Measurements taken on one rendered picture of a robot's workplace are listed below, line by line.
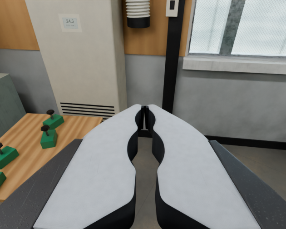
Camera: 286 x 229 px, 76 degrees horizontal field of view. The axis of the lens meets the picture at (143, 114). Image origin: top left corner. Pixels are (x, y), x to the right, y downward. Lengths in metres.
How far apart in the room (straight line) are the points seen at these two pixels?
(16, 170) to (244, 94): 1.67
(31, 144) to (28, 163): 0.16
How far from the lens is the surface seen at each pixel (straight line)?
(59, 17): 1.34
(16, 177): 1.13
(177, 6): 1.35
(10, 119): 1.95
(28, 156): 1.21
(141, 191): 1.54
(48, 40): 1.42
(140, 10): 1.29
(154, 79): 1.59
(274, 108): 1.93
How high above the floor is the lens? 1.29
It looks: 35 degrees down
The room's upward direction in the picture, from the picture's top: straight up
